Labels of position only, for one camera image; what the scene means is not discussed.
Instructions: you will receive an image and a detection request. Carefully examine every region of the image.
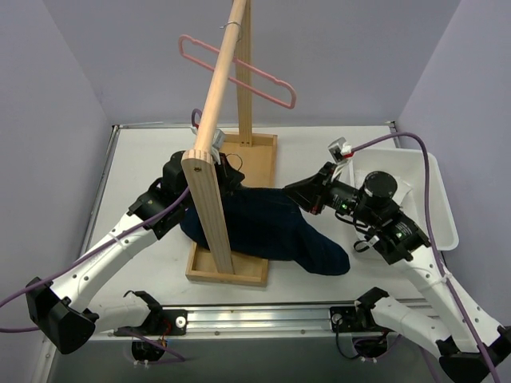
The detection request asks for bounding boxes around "dark hanger with metal hook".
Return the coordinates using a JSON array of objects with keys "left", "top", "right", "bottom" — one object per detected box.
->
[{"left": 225, "top": 153, "right": 245, "bottom": 181}]

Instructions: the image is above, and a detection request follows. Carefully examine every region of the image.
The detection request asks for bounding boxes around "dark blue denim garment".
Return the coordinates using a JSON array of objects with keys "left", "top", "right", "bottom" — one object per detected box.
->
[{"left": 178, "top": 187, "right": 351, "bottom": 277}]

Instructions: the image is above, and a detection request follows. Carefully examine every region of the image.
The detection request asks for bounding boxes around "white pleated skirt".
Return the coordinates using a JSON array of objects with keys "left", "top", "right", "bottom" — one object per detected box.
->
[{"left": 350, "top": 170, "right": 415, "bottom": 208}]

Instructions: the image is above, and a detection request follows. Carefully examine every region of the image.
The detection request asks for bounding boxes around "pink hanger with metal hook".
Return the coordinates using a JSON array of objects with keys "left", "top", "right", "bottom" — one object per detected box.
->
[{"left": 178, "top": 34, "right": 297, "bottom": 109}]

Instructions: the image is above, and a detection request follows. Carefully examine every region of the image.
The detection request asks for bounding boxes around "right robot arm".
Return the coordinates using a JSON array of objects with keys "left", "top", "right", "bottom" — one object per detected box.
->
[{"left": 284, "top": 162, "right": 510, "bottom": 382}]

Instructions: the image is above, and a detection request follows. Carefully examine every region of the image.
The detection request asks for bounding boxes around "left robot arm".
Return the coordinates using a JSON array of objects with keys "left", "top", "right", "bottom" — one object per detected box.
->
[{"left": 25, "top": 152, "right": 193, "bottom": 354}]

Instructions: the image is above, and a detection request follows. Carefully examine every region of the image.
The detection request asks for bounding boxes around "wooden clothes rack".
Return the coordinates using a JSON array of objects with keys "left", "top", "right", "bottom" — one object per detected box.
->
[{"left": 181, "top": 1, "right": 277, "bottom": 287}]

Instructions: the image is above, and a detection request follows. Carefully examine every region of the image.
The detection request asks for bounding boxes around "white plastic basket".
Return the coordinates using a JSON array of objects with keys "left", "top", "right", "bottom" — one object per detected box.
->
[{"left": 339, "top": 148, "right": 459, "bottom": 251}]

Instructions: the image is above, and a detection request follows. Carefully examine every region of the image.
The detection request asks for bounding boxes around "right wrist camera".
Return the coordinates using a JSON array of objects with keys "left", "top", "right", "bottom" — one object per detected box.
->
[{"left": 328, "top": 137, "right": 353, "bottom": 180}]

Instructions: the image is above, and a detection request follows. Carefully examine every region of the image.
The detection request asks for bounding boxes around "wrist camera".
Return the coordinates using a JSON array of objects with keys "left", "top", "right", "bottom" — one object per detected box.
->
[
  {"left": 328, "top": 137, "right": 353, "bottom": 180},
  {"left": 191, "top": 126, "right": 225, "bottom": 164}
]

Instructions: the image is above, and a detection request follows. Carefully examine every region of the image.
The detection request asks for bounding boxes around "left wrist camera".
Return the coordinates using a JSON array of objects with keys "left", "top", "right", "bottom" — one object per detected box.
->
[{"left": 191, "top": 126, "right": 225, "bottom": 164}]

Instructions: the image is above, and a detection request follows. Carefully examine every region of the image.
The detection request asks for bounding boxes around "aluminium mounting rail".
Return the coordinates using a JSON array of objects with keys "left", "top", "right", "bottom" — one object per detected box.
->
[{"left": 43, "top": 305, "right": 440, "bottom": 344}]

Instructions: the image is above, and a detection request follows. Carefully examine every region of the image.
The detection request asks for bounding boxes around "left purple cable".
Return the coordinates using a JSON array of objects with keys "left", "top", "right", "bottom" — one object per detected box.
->
[{"left": 0, "top": 107, "right": 204, "bottom": 364}]

